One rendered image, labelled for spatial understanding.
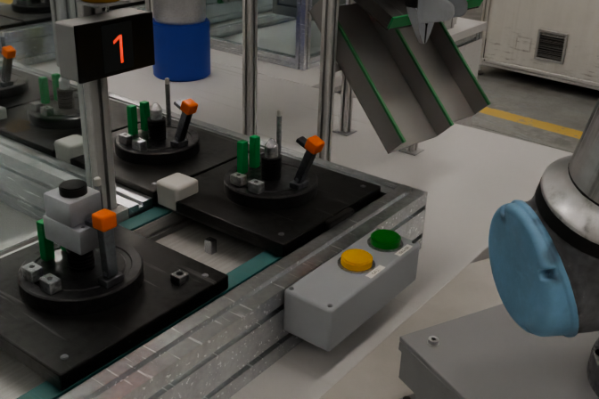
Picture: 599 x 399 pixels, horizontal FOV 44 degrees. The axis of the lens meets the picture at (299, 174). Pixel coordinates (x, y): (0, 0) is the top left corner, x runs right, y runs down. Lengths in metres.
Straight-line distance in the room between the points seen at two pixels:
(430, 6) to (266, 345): 0.45
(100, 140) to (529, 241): 0.62
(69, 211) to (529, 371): 0.51
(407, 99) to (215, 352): 0.64
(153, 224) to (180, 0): 0.98
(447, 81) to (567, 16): 3.73
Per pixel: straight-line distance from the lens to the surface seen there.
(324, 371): 0.93
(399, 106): 1.29
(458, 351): 0.83
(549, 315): 0.63
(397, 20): 1.17
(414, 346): 0.82
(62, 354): 0.80
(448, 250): 1.21
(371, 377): 0.93
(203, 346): 0.81
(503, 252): 0.67
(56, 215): 0.86
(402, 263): 0.98
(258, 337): 0.89
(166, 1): 1.97
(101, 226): 0.82
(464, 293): 1.11
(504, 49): 5.35
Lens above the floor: 1.44
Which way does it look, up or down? 24 degrees down
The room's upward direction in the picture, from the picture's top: 2 degrees clockwise
